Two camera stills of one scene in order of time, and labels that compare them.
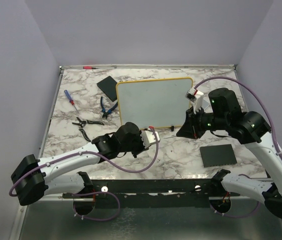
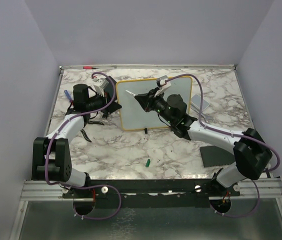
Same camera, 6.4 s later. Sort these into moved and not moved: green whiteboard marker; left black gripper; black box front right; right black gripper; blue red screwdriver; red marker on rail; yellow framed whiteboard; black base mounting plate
Moved: left black gripper; green whiteboard marker; right black gripper
Not moved: yellow framed whiteboard; blue red screwdriver; black base mounting plate; black box front right; red marker on rail
